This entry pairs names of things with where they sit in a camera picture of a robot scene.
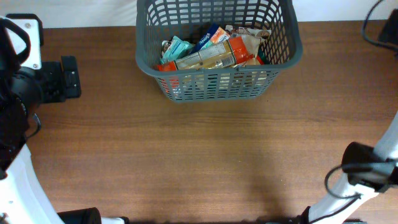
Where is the grey plastic basket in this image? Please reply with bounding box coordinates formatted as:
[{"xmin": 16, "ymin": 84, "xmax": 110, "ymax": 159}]
[{"xmin": 136, "ymin": 0, "xmax": 303, "ymax": 103}]

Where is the right black cable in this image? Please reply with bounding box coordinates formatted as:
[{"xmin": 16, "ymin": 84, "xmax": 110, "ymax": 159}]
[{"xmin": 360, "ymin": 0, "xmax": 398, "ymax": 52}]

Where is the orange spaghetti packet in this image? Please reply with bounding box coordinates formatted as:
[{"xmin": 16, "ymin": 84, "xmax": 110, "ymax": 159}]
[{"xmin": 157, "ymin": 35, "xmax": 255, "ymax": 94}]

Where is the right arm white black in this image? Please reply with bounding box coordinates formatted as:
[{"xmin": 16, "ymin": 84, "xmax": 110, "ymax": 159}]
[{"xmin": 297, "ymin": 116, "xmax": 397, "ymax": 223}]

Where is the beige snack bag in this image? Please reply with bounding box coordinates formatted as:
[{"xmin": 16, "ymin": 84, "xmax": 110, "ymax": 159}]
[{"xmin": 161, "ymin": 40, "xmax": 172, "ymax": 56}]

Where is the beige rice bag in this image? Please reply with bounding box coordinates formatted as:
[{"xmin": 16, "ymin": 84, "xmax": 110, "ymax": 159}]
[{"xmin": 225, "ymin": 25, "xmax": 272, "ymax": 67}]

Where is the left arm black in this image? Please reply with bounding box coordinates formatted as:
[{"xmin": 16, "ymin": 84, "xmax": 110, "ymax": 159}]
[{"xmin": 1, "ymin": 14, "xmax": 129, "ymax": 224}]

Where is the multicolour tissue pack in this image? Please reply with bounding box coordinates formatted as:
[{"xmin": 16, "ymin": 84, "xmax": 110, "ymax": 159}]
[{"xmin": 190, "ymin": 24, "xmax": 230, "ymax": 54}]

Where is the green cocoa bag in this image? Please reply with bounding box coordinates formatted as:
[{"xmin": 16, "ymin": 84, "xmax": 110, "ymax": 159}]
[{"xmin": 256, "ymin": 50, "xmax": 270, "ymax": 65}]

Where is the teal wet wipes packet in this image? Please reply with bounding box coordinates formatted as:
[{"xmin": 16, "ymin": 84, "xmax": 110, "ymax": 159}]
[{"xmin": 160, "ymin": 36, "xmax": 195, "ymax": 64}]

